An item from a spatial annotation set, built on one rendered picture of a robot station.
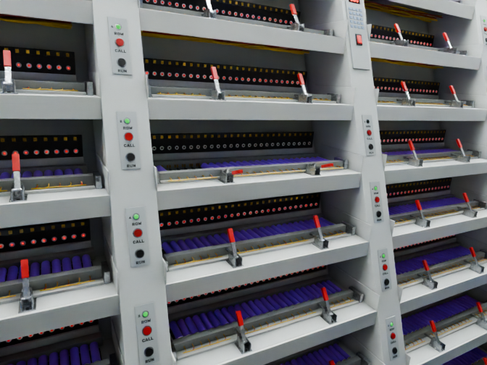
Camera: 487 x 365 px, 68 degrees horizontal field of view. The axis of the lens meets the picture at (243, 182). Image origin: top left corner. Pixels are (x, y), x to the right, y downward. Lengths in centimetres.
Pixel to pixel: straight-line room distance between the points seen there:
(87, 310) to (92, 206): 20
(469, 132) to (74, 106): 145
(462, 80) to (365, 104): 67
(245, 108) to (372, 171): 45
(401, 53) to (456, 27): 49
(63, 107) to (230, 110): 37
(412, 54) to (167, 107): 89
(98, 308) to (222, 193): 35
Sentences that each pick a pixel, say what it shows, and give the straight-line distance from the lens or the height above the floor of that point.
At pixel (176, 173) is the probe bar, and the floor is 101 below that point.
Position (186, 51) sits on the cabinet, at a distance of 112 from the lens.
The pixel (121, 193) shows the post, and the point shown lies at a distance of 78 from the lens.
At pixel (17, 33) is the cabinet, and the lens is 107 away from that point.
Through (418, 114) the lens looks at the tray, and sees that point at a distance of 136.
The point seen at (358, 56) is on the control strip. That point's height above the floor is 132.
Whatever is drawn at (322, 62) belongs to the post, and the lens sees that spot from 125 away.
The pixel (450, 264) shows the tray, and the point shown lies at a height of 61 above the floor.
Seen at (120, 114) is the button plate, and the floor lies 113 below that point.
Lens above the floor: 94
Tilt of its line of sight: 2 degrees up
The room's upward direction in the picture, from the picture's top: 6 degrees counter-clockwise
